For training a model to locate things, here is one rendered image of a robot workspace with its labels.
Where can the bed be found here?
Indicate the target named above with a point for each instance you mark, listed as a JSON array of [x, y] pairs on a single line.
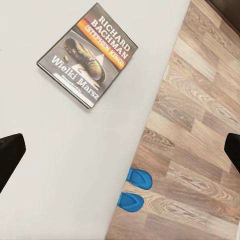
[[70, 179]]

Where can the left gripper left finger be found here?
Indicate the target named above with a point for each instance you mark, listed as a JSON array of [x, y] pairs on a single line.
[[12, 150]]

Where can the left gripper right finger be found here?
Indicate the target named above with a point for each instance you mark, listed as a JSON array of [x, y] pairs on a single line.
[[232, 149]]

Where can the hardback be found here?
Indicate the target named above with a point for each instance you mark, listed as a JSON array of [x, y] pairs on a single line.
[[89, 56]]

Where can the sandal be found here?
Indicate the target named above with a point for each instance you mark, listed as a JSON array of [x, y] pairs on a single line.
[[130, 202], [140, 178]]

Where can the nightstand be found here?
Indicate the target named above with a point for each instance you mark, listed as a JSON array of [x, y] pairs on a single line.
[[229, 11]]

